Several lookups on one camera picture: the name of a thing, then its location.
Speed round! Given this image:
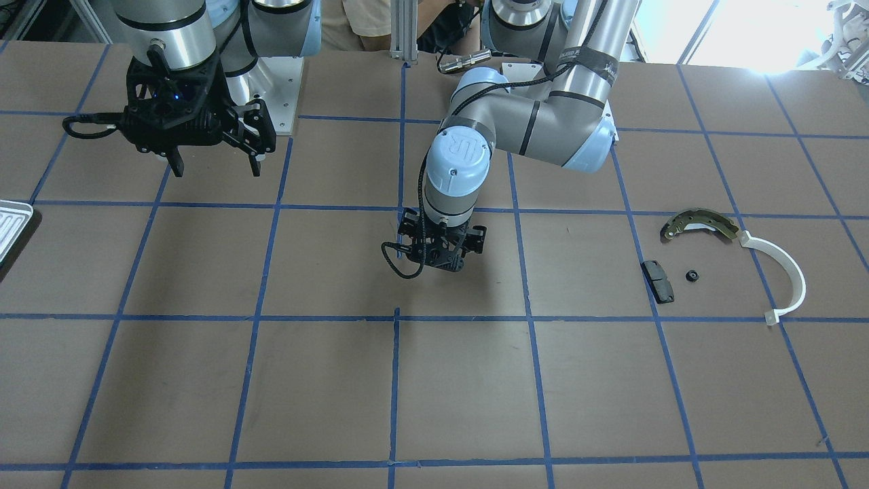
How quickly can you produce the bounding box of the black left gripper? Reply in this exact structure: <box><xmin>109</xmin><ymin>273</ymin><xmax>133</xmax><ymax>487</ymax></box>
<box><xmin>410</xmin><ymin>221</ymin><xmax>476</xmax><ymax>272</ymax></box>

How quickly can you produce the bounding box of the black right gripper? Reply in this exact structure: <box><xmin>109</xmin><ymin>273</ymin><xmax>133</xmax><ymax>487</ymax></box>
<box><xmin>122</xmin><ymin>58</ymin><xmax>277</xmax><ymax>179</ymax></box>

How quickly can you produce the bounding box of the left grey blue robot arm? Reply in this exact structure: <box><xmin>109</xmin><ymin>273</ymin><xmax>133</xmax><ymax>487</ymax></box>
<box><xmin>393</xmin><ymin>1</ymin><xmax>640</xmax><ymax>272</ymax></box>

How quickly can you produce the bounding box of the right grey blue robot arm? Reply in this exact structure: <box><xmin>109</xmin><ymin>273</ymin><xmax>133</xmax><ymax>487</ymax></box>
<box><xmin>111</xmin><ymin>1</ymin><xmax>322</xmax><ymax>177</ymax></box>

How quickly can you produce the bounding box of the silver ribbed metal tray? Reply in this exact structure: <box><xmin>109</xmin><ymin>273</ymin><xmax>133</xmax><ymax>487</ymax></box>
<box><xmin>1</xmin><ymin>199</ymin><xmax>35</xmax><ymax>264</ymax></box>

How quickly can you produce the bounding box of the person in beige shirt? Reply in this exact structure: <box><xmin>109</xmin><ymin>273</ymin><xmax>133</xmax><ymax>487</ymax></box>
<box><xmin>320</xmin><ymin>1</ymin><xmax>483</xmax><ymax>55</ymax></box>

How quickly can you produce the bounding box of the grey brake pad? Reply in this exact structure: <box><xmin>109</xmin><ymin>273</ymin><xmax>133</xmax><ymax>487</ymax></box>
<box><xmin>640</xmin><ymin>260</ymin><xmax>676</xmax><ymax>304</ymax></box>

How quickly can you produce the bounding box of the curved metal brake shoe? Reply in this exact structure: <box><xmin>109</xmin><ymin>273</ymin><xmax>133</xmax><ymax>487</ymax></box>
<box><xmin>660</xmin><ymin>207</ymin><xmax>741</xmax><ymax>240</ymax></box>

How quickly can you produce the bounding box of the white curved plastic part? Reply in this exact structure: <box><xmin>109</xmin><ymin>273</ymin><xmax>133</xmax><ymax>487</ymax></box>
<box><xmin>739</xmin><ymin>231</ymin><xmax>807</xmax><ymax>325</ymax></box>

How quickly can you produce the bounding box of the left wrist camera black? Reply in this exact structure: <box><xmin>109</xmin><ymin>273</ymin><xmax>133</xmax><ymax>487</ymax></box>
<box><xmin>464</xmin><ymin>225</ymin><xmax>487</xmax><ymax>254</ymax></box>

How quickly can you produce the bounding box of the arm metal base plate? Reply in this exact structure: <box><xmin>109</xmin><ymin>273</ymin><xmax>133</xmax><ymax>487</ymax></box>
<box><xmin>227</xmin><ymin>58</ymin><xmax>305</xmax><ymax>136</ymax></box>
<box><xmin>500</xmin><ymin>60</ymin><xmax>620</xmax><ymax>145</ymax></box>

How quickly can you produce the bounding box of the silver cable connector plug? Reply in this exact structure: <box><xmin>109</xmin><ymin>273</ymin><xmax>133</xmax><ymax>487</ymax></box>
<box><xmin>437</xmin><ymin>48</ymin><xmax>492</xmax><ymax>75</ymax></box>

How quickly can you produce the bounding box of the aluminium frame post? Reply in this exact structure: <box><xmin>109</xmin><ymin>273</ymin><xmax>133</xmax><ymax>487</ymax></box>
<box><xmin>389</xmin><ymin>0</ymin><xmax>418</xmax><ymax>66</ymax></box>

